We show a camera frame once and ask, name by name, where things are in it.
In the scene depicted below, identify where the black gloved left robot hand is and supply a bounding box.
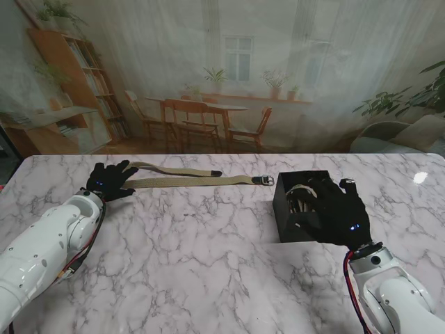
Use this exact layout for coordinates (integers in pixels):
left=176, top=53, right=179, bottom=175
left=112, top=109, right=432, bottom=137
left=86, top=160, right=139, bottom=202

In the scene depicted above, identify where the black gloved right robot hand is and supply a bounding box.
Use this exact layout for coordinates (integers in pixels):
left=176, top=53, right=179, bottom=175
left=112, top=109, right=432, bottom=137
left=290, top=177, right=373, bottom=251

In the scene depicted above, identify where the beige woven belt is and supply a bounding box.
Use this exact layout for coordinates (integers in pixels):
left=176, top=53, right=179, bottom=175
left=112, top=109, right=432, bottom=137
left=285, top=184, right=319, bottom=214

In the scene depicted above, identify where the black square storage box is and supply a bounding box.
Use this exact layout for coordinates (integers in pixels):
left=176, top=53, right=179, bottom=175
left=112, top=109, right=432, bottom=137
left=272, top=170, right=348, bottom=244

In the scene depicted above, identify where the beige woven belt looped end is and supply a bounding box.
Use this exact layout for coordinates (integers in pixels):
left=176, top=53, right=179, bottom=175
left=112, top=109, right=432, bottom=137
left=123, top=161, right=277, bottom=190

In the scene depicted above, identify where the printed room scene backdrop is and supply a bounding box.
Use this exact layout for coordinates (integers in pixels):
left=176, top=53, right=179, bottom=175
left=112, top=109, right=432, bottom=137
left=0, top=0, right=445, bottom=156

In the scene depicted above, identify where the left arm red black cable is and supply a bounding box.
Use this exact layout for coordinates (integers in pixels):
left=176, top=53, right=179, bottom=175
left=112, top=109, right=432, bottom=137
left=58, top=200, right=107, bottom=279

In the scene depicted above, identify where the arm red black cable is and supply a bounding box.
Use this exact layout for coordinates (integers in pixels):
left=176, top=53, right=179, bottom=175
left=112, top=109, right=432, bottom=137
left=58, top=200, right=107, bottom=279
left=343, top=250, right=370, bottom=334

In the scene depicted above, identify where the right arm red black cable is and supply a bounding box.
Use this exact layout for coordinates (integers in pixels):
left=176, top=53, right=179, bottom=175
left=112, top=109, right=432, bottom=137
left=343, top=250, right=370, bottom=334

